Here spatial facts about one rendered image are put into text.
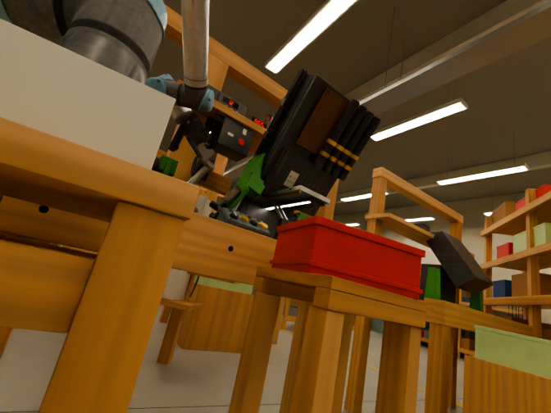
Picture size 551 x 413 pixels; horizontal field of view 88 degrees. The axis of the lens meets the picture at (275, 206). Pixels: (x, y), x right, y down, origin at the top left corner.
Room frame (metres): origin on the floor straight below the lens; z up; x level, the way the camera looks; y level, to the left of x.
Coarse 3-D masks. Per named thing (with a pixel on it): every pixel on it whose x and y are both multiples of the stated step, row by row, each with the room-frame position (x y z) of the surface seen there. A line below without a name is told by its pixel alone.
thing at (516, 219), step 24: (528, 192) 2.72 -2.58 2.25; (504, 216) 3.33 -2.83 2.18; (528, 216) 2.73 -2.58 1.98; (528, 240) 2.74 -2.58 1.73; (480, 264) 3.79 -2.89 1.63; (504, 264) 3.49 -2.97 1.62; (528, 264) 2.76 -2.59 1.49; (504, 288) 3.36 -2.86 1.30; (528, 288) 2.77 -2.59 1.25; (528, 312) 2.78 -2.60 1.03
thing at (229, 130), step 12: (228, 120) 1.26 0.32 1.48; (216, 132) 1.29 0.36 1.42; (228, 132) 1.27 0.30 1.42; (240, 132) 1.30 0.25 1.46; (252, 132) 1.34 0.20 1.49; (216, 144) 1.27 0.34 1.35; (228, 144) 1.28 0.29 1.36; (240, 144) 1.31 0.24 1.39; (228, 156) 1.38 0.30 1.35; (240, 156) 1.35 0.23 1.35
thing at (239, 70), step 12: (168, 12) 1.13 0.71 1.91; (168, 24) 1.14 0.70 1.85; (180, 24) 1.16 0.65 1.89; (168, 36) 1.21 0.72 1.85; (180, 36) 1.19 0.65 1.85; (216, 48) 1.27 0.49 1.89; (228, 60) 1.31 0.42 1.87; (240, 60) 1.35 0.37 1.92; (228, 72) 1.38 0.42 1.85; (240, 72) 1.36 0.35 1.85; (252, 72) 1.40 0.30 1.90; (252, 84) 1.44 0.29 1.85; (264, 84) 1.45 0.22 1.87; (276, 84) 1.49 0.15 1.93; (264, 96) 1.52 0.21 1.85; (276, 96) 1.50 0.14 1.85
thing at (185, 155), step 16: (208, 64) 1.27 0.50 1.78; (224, 64) 1.31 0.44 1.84; (208, 80) 1.28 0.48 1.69; (224, 80) 1.32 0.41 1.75; (176, 128) 1.29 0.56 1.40; (176, 160) 1.26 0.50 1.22; (192, 160) 1.30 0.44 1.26; (176, 176) 1.28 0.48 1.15; (192, 176) 1.32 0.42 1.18; (336, 192) 1.85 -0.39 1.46; (320, 208) 1.84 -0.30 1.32
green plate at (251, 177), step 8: (264, 152) 1.08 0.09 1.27; (256, 160) 1.11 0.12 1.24; (248, 168) 1.13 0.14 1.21; (256, 168) 1.07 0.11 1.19; (240, 176) 1.16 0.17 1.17; (248, 176) 1.08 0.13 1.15; (256, 176) 1.09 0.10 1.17; (240, 184) 1.11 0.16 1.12; (248, 184) 1.06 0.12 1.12; (256, 184) 1.10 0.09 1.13; (248, 192) 1.13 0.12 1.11; (256, 192) 1.10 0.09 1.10
